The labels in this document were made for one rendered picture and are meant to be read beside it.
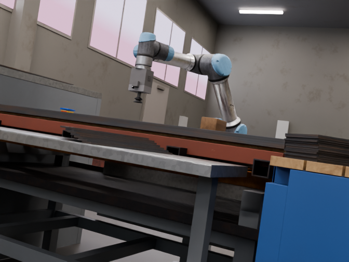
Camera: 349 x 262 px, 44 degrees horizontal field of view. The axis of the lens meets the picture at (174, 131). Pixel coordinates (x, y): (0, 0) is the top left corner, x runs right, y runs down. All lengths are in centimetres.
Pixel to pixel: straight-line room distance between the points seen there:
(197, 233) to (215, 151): 31
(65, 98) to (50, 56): 425
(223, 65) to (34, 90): 109
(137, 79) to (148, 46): 16
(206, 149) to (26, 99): 143
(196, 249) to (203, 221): 8
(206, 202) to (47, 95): 171
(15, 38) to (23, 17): 29
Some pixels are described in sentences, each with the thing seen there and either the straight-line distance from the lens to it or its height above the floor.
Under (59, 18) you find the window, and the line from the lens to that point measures 716.
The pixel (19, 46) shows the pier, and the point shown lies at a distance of 623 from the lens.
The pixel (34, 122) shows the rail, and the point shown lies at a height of 78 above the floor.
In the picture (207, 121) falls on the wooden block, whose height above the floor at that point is 88.
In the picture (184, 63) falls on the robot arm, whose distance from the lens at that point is 229.
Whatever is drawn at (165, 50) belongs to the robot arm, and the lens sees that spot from 202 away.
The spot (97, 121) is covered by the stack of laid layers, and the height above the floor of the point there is 82.
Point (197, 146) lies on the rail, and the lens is 137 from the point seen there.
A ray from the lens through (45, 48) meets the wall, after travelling 692.
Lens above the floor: 79
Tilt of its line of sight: 1 degrees up
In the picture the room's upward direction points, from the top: 8 degrees clockwise
